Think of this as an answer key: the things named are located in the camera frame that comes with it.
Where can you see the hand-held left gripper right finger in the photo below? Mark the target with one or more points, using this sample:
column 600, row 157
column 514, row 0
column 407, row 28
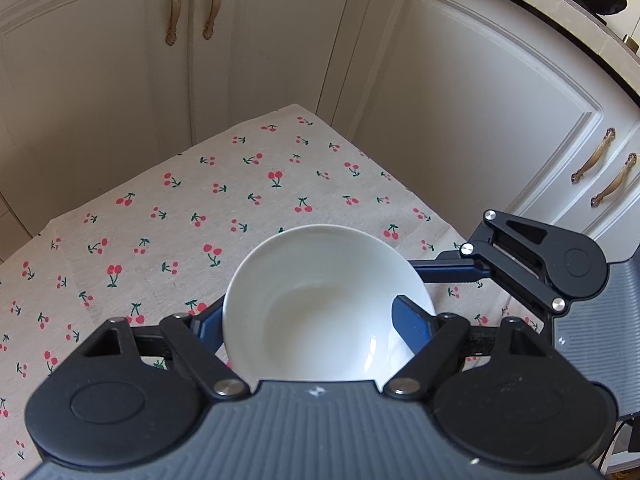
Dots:
column 412, row 322

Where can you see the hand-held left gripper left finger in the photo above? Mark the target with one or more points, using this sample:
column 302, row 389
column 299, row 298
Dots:
column 210, row 330

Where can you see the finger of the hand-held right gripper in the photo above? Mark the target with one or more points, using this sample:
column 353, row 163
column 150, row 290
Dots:
column 450, row 271

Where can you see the white pink-floral bowl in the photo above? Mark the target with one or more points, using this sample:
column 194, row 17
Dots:
column 320, row 285

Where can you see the white cabinet door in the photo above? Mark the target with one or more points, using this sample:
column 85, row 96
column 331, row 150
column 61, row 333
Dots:
column 625, row 230
column 90, row 85
column 275, row 35
column 475, row 110

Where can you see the cherry print tablecloth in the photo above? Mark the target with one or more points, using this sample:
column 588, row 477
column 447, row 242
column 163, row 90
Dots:
column 175, row 200

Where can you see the beige kitchen countertop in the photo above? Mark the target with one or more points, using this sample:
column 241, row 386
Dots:
column 600, row 40

